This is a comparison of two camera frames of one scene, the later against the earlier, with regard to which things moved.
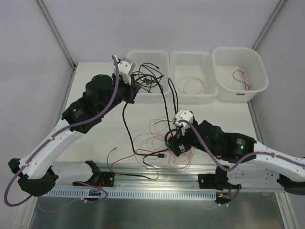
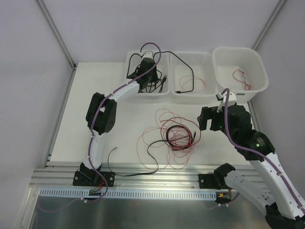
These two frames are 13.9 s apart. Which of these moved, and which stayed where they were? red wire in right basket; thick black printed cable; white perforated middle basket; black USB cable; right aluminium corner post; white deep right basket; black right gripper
Moved: thick black printed cable; black right gripper; black USB cable
Stayed: white deep right basket; white perforated middle basket; red wire in right basket; right aluminium corner post
